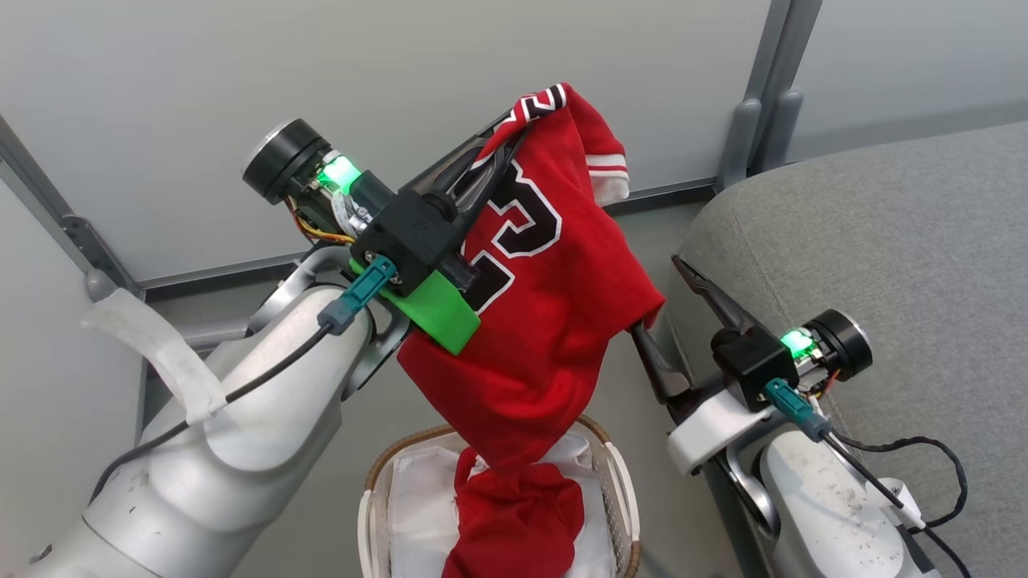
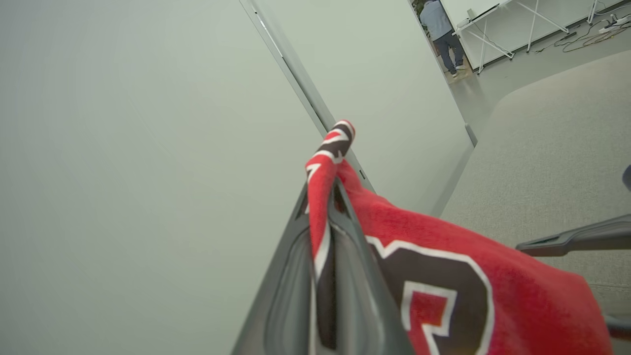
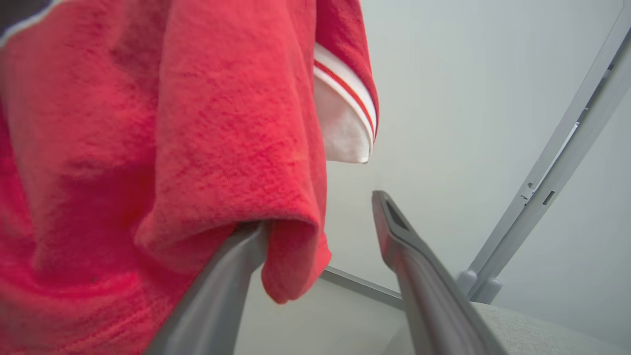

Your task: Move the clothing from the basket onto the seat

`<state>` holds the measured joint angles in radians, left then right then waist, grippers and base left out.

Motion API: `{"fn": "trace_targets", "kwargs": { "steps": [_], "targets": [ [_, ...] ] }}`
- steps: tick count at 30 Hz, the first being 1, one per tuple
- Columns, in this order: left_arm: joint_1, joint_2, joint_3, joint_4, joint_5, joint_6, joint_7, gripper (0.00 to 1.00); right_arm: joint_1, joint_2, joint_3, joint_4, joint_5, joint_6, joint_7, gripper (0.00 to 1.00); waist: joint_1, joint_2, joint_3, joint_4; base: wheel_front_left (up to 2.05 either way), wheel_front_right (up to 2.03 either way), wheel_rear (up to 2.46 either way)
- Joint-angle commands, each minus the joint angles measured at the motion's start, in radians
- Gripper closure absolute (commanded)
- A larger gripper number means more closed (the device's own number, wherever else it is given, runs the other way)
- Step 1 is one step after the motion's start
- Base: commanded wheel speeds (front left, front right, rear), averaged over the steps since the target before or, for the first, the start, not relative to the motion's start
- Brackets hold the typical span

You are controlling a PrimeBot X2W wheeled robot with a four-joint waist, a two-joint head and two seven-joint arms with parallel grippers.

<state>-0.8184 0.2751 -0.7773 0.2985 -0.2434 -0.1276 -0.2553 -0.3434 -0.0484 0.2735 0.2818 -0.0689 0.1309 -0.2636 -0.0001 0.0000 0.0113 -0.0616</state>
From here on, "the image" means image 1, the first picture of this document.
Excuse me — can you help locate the red basketball jersey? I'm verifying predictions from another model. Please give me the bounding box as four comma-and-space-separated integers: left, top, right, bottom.
397, 82, 667, 578

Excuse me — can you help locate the white tape strip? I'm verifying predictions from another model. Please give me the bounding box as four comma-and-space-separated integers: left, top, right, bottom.
80, 287, 231, 426

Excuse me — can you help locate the grey fabric sofa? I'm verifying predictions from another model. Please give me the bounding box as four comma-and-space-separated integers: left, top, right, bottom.
671, 120, 1028, 578

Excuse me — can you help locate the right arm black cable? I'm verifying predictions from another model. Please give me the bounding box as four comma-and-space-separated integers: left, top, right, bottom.
763, 377, 974, 578

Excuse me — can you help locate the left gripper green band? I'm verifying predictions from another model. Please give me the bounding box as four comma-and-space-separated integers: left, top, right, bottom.
241, 111, 528, 356

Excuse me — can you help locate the grey partition foot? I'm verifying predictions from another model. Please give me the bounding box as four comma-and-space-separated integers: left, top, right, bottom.
84, 267, 251, 352

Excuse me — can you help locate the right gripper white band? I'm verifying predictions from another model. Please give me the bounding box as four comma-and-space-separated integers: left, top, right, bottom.
629, 254, 874, 476

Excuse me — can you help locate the double grey partition post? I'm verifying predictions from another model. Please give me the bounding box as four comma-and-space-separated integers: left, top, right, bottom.
716, 0, 825, 193

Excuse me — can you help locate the white basket liner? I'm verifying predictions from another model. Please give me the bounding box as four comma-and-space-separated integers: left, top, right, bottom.
384, 432, 621, 578

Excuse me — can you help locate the slanted grey partition post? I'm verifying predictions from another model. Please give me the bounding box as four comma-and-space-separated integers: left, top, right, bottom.
0, 115, 147, 303

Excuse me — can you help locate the white cable tag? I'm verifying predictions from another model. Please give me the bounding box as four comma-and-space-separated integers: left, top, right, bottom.
878, 477, 927, 531

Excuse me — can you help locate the white laundry basket brown rim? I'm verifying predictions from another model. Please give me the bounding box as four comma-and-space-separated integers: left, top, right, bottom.
357, 413, 642, 578

